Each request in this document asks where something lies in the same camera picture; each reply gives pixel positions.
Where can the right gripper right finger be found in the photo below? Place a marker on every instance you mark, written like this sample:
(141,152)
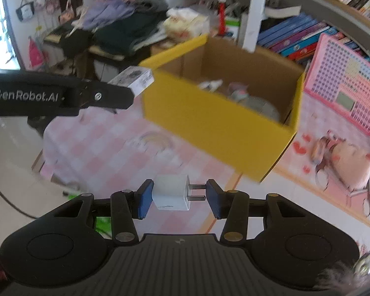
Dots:
(231,206)

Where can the clear tape roll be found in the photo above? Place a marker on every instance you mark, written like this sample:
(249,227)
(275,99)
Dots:
(262,107)

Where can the white desk mat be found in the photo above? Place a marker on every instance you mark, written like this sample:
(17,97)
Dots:
(277,201)

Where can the white shelf post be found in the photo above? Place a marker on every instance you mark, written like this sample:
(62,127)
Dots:
(254,19)

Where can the pile of clothes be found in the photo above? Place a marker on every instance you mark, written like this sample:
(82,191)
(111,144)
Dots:
(116,27)

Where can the pen holder with pens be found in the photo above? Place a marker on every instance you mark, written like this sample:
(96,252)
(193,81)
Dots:
(225,20)

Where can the pink plush pig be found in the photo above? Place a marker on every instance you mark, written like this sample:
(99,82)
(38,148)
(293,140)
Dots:
(351,164)

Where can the white power adapter box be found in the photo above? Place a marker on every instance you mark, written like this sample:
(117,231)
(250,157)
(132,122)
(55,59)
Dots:
(136,78)

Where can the white charger plug cube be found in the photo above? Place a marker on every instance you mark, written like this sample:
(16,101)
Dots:
(174,192)

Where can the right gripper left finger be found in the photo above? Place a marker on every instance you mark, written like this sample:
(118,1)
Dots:
(127,206)

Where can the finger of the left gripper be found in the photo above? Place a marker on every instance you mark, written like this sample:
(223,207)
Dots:
(91,93)

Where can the grey toy car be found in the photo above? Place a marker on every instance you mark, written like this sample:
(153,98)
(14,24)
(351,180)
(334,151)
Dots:
(238,91)

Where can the pink toy learning tablet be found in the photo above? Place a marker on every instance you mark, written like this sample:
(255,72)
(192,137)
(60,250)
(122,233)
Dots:
(340,79)

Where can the floral tissue box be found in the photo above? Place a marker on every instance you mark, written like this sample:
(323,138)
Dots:
(183,24)

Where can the yellow cardboard box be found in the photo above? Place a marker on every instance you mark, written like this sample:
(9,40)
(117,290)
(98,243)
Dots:
(240,137)

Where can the row of blue books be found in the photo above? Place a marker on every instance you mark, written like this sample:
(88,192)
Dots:
(294,34)

